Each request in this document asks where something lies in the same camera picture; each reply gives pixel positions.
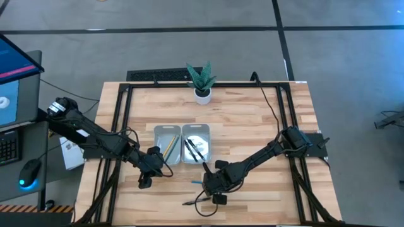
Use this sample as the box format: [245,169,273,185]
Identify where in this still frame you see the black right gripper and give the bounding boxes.
[201,160,236,206]

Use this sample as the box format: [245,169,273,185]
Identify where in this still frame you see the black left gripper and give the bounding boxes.
[137,146,165,190]

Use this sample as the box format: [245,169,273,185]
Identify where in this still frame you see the yellow pencil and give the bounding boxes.
[162,134,177,158]

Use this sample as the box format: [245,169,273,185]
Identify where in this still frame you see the green pencil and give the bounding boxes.
[165,134,181,162]

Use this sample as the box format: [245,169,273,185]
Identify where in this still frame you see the black pen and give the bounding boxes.
[184,139,199,163]
[187,137,206,162]
[182,197,212,206]

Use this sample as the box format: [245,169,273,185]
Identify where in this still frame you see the grey plastic bin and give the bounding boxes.
[181,123,211,165]
[153,124,182,166]

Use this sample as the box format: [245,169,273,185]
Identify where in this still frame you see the white booklet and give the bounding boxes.
[59,136,85,171]

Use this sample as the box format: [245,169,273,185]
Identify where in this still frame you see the snake plant in white pot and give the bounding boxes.
[185,61,218,106]

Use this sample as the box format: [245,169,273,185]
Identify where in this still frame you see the black mouse with blue light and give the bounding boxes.
[18,158,42,192]

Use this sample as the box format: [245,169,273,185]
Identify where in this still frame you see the grey computer desk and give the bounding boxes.
[0,120,50,202]

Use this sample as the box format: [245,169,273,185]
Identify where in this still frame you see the yellow black hazard strip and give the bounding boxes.
[0,204,75,214]

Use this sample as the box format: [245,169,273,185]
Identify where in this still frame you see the monitor with grey bezel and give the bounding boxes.
[0,49,43,129]

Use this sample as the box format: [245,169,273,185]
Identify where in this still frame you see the black keyboard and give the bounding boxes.
[0,129,22,167]

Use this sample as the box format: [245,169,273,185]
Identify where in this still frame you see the monitor with pink bar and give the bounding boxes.
[0,33,45,86]

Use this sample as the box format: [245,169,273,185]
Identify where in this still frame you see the black stand legs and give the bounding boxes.
[374,110,404,130]

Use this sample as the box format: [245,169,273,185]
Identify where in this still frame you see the black left gripper cable loop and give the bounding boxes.
[157,151,174,178]

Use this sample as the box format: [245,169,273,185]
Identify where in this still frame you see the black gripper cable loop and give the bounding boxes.
[194,189,219,218]
[157,151,174,178]

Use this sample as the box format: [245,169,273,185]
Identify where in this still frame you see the black right gripper cable loop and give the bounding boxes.
[194,189,219,218]

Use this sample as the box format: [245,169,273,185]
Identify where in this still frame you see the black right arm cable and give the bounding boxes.
[250,71,282,136]

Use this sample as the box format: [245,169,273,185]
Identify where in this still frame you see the black monitor cable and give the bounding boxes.
[40,78,100,102]

